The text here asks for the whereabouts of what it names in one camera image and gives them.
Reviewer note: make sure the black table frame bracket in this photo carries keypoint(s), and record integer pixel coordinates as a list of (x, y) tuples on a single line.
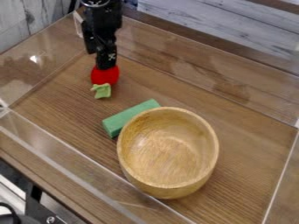
[(36, 210)]

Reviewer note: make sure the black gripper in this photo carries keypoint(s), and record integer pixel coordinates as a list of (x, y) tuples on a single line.
[(103, 20)]

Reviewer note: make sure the clear acrylic enclosure wall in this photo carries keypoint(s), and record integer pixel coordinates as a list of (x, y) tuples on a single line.
[(244, 91)]

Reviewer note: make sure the red plush strawberry toy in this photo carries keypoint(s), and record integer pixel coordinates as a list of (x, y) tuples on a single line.
[(103, 79)]

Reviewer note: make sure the green foam block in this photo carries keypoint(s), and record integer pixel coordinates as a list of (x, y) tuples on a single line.
[(114, 123)]

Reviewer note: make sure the clear acrylic corner bracket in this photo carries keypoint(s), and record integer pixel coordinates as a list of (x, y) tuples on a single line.
[(78, 21)]

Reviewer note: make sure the wooden bowl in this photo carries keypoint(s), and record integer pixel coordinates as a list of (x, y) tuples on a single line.
[(167, 151)]

